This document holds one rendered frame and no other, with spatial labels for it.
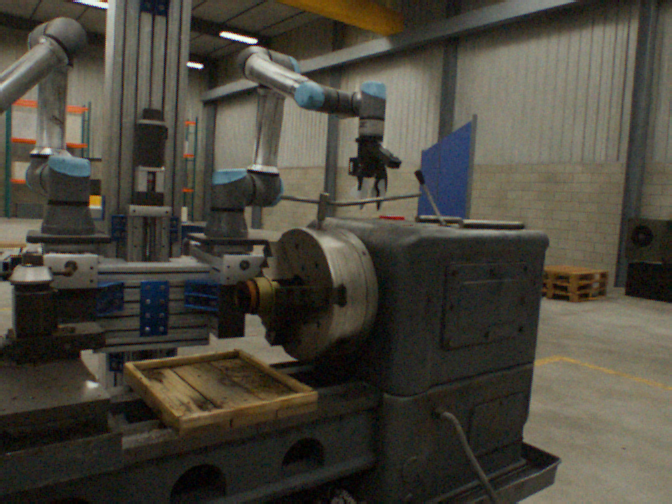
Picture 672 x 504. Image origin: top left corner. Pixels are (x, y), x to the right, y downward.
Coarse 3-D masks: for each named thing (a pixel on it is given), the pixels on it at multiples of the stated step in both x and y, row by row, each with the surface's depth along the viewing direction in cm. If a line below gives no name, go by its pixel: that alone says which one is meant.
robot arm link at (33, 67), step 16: (48, 32) 147; (64, 32) 148; (80, 32) 153; (32, 48) 145; (48, 48) 145; (64, 48) 147; (80, 48) 153; (16, 64) 141; (32, 64) 143; (48, 64) 146; (64, 64) 152; (0, 80) 138; (16, 80) 140; (32, 80) 143; (0, 96) 137; (16, 96) 141; (0, 112) 139
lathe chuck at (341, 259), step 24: (288, 240) 129; (312, 240) 121; (336, 240) 122; (312, 264) 121; (336, 264) 116; (360, 264) 120; (360, 288) 118; (312, 312) 121; (336, 312) 115; (360, 312) 119; (288, 336) 129; (312, 336) 121; (336, 336) 118
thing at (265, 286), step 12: (264, 276) 121; (240, 288) 121; (252, 288) 116; (264, 288) 117; (240, 300) 121; (252, 300) 115; (264, 300) 117; (240, 312) 118; (252, 312) 118; (264, 312) 119
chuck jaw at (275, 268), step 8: (280, 240) 132; (264, 248) 130; (272, 248) 128; (280, 248) 129; (264, 256) 130; (272, 256) 127; (280, 256) 128; (264, 264) 126; (272, 264) 125; (280, 264) 127; (288, 264) 128; (264, 272) 123; (272, 272) 124; (280, 272) 125; (288, 272) 126; (272, 280) 123; (280, 280) 125; (288, 280) 126; (296, 280) 129
